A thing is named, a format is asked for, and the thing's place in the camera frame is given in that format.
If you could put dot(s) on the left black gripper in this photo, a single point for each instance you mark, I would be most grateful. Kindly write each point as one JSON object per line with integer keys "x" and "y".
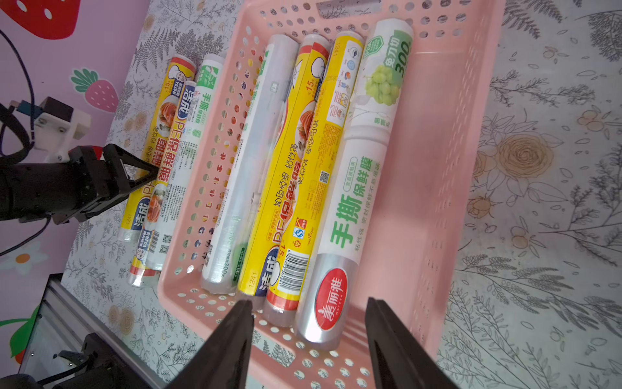
{"x": 71, "y": 189}

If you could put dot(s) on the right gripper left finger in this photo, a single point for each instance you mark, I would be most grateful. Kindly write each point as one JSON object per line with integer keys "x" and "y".
{"x": 223, "y": 360}

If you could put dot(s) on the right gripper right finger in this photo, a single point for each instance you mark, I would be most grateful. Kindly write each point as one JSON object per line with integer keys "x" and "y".
{"x": 398, "y": 360}

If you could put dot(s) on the yellow wrap roll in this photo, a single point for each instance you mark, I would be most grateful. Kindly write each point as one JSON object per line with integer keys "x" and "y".
{"x": 180, "y": 70}
{"x": 318, "y": 161}
{"x": 140, "y": 274}
{"x": 279, "y": 190}

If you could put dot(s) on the white green wrap roll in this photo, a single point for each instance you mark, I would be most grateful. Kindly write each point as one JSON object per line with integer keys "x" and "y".
{"x": 188, "y": 152}

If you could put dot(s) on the white grape wrap roll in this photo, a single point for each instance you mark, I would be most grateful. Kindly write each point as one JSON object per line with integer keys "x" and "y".
{"x": 321, "y": 316}

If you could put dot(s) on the pink plastic basket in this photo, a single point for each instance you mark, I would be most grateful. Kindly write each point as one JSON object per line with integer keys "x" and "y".
{"x": 411, "y": 245}

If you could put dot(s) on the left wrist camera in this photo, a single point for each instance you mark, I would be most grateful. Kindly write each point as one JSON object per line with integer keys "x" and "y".
{"x": 57, "y": 125}

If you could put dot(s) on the aluminium frame rail front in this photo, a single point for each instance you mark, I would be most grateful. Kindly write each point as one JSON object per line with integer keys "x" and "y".
{"x": 71, "y": 348}

